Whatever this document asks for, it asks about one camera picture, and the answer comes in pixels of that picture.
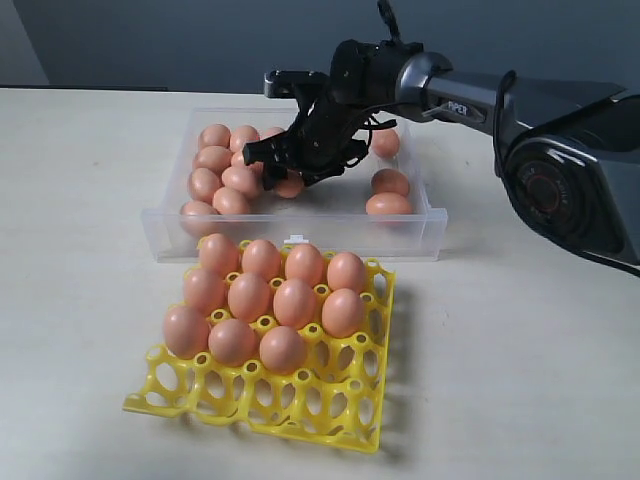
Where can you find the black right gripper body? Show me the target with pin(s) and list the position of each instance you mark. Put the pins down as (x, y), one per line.
(320, 142)

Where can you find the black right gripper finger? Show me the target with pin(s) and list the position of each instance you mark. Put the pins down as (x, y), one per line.
(269, 151)
(272, 175)

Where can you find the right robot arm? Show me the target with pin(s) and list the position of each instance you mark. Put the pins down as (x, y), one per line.
(566, 152)

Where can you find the clear plastic box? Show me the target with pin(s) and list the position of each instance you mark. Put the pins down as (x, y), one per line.
(331, 215)

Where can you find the yellow plastic egg tray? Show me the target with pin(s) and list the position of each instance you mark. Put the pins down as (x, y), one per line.
(335, 398)

